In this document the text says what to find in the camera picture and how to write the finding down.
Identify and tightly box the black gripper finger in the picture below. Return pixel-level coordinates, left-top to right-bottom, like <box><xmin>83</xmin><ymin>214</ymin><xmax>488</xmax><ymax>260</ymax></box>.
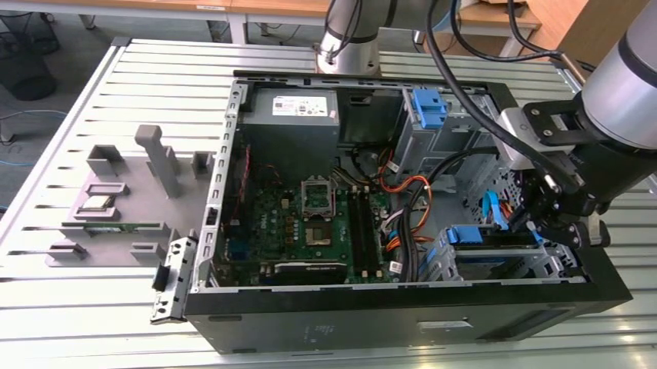
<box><xmin>512</xmin><ymin>172</ymin><xmax>553</xmax><ymax>231</ymax></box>
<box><xmin>533</xmin><ymin>191</ymin><xmax>589</xmax><ymax>251</ymax></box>

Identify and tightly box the blue data wire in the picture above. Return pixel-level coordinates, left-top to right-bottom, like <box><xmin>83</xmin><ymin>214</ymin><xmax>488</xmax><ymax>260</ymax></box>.
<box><xmin>482</xmin><ymin>190</ymin><xmax>515</xmax><ymax>232</ymax></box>

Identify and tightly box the hard disk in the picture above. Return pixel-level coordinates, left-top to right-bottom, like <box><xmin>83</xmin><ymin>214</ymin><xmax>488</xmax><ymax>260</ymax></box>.
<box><xmin>424</xmin><ymin>225</ymin><xmax>547</xmax><ymax>280</ymax></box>

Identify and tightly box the silver disk bay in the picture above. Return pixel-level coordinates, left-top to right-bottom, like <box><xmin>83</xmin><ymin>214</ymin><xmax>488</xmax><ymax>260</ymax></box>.
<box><xmin>438</xmin><ymin>224</ymin><xmax>589</xmax><ymax>284</ymax></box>

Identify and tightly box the silver drive cage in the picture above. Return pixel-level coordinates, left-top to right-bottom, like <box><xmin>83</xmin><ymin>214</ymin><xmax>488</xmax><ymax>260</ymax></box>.
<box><xmin>394</xmin><ymin>88</ymin><xmax>515</xmax><ymax>185</ymax></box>

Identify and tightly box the blue drive carrier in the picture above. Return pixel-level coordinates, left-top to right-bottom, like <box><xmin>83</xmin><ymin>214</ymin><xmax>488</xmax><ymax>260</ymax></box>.
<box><xmin>412</xmin><ymin>88</ymin><xmax>446</xmax><ymax>130</ymax></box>

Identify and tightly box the black RAM slot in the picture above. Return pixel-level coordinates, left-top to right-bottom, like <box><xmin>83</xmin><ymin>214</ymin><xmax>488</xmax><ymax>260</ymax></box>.
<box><xmin>348</xmin><ymin>186</ymin><xmax>372</xmax><ymax>278</ymax></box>

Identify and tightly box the wooden cabinet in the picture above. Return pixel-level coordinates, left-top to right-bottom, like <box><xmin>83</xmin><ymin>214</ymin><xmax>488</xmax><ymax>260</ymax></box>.
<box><xmin>528</xmin><ymin>0</ymin><xmax>657</xmax><ymax>74</ymax></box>

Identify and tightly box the CPU socket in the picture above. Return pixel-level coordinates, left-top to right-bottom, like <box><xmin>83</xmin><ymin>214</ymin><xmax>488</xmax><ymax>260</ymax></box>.
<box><xmin>302</xmin><ymin>221</ymin><xmax>336</xmax><ymax>249</ymax></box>

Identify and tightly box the metal socket cover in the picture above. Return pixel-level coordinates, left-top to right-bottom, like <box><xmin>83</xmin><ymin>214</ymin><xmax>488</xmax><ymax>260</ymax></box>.
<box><xmin>300</xmin><ymin>175</ymin><xmax>338</xmax><ymax>221</ymax></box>

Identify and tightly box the black PC case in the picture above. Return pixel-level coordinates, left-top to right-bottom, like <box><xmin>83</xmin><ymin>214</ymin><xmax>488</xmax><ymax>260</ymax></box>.
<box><xmin>149</xmin><ymin>68</ymin><xmax>633</xmax><ymax>355</ymax></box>

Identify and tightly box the black graphics card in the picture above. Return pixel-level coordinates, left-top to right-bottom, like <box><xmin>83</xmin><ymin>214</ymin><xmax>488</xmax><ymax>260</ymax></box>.
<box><xmin>259</xmin><ymin>260</ymin><xmax>349</xmax><ymax>286</ymax></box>

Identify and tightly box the grey power supply unit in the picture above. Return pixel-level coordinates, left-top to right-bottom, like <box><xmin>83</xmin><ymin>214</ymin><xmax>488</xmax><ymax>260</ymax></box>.
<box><xmin>239</xmin><ymin>87</ymin><xmax>342</xmax><ymax>181</ymax></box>

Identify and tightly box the green motherboard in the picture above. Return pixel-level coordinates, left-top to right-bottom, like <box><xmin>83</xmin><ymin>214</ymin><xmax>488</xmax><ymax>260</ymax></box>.
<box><xmin>221</xmin><ymin>180</ymin><xmax>400</xmax><ymax>285</ymax></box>

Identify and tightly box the silver expansion card retainer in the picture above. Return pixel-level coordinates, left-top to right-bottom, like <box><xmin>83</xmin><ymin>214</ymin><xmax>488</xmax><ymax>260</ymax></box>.
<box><xmin>149</xmin><ymin>231</ymin><xmax>201</xmax><ymax>327</ymax></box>

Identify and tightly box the grey parts rack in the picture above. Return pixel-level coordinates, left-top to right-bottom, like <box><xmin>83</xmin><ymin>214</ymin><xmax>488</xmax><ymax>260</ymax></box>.
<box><xmin>44</xmin><ymin>125</ymin><xmax>221</xmax><ymax>268</ymax></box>

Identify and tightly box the green RAM stick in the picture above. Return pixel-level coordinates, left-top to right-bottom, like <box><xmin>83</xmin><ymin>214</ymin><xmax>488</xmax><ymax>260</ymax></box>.
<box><xmin>61</xmin><ymin>221</ymin><xmax>161</xmax><ymax>234</ymax></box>

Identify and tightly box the silver CPU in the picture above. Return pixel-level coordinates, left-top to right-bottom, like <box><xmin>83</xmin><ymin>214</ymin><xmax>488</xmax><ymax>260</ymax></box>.
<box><xmin>82</xmin><ymin>194</ymin><xmax>115</xmax><ymax>211</ymax></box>

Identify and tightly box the black waste bin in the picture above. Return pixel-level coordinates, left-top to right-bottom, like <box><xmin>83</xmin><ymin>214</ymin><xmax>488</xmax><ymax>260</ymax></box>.
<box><xmin>0</xmin><ymin>30</ymin><xmax>62</xmax><ymax>101</ymax></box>

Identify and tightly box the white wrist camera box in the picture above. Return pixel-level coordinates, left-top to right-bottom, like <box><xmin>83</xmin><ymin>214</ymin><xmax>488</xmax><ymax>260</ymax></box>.
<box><xmin>495</xmin><ymin>107</ymin><xmax>540</xmax><ymax>171</ymax></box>

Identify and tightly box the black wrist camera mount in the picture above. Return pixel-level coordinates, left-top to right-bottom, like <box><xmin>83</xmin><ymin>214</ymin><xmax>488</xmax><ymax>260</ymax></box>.
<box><xmin>521</xmin><ymin>98</ymin><xmax>600</xmax><ymax>147</ymax></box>

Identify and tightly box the orange wire bundle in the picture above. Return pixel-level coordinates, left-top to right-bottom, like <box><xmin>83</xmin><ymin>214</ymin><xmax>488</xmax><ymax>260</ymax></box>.
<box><xmin>378</xmin><ymin>148</ymin><xmax>436</xmax><ymax>253</ymax></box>

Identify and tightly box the black case cable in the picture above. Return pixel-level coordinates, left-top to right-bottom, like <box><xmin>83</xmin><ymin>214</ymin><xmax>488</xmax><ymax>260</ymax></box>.
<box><xmin>400</xmin><ymin>145</ymin><xmax>503</xmax><ymax>284</ymax></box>

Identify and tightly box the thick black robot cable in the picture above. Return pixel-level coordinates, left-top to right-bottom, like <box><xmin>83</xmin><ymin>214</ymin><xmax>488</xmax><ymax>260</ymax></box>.
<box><xmin>425</xmin><ymin>0</ymin><xmax>584</xmax><ymax>191</ymax></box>

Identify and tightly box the black plastic duct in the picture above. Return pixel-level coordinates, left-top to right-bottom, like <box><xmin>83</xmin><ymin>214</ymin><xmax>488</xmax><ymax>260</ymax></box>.
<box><xmin>338</xmin><ymin>88</ymin><xmax>405</xmax><ymax>145</ymax></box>

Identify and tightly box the short wooden desk white frame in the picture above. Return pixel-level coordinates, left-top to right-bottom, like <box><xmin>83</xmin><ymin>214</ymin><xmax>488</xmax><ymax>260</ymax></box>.
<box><xmin>450</xmin><ymin>2</ymin><xmax>544</xmax><ymax>59</ymax></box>

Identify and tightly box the thin red wire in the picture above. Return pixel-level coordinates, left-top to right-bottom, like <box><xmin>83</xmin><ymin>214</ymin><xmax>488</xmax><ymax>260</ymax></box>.
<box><xmin>229</xmin><ymin>145</ymin><xmax>254</xmax><ymax>228</ymax></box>

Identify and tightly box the long wooden desk white frame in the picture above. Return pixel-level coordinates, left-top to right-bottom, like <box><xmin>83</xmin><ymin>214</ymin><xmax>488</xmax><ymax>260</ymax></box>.
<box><xmin>0</xmin><ymin>0</ymin><xmax>330</xmax><ymax>45</ymax></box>

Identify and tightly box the blue floor cable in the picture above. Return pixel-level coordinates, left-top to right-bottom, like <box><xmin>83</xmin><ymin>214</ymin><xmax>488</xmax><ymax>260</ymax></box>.
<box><xmin>0</xmin><ymin>109</ymin><xmax>67</xmax><ymax>168</ymax></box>

